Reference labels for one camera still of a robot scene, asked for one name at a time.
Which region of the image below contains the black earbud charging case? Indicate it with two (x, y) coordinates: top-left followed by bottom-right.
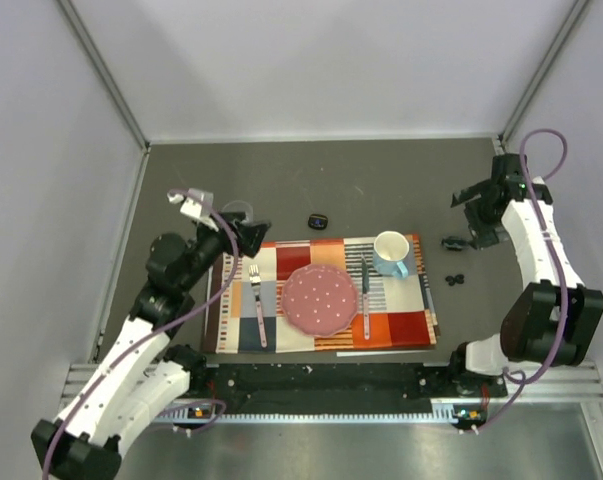
(307, 213), (329, 231)

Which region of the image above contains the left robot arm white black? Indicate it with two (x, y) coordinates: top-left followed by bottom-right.
(31, 212), (271, 479)

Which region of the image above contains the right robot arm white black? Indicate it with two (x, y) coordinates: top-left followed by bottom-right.
(447, 153), (603, 396)

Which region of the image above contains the clear plastic cup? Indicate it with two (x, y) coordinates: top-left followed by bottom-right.
(222, 200), (254, 222)

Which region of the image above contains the colourful patchwork placemat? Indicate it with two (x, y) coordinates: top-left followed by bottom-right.
(202, 234), (439, 354)

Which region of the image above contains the pink dotted plate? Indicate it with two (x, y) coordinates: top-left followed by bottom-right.
(280, 264), (359, 338)

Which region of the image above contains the white blue mug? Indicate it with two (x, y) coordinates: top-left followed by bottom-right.
(372, 231), (410, 279)

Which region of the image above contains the fork with pink handle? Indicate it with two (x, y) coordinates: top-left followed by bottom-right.
(248, 264), (268, 349)

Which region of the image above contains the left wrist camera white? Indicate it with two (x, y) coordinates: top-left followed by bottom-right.
(167, 188), (214, 223)

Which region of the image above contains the knife with pink handle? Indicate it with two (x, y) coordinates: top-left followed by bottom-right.
(361, 256), (371, 340)

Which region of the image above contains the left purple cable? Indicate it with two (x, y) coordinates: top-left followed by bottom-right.
(43, 187), (242, 480)

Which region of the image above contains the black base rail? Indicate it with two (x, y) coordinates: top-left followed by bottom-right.
(187, 363), (507, 416)

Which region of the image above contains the aluminium frame profile front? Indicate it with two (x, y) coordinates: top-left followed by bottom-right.
(55, 362), (603, 426)

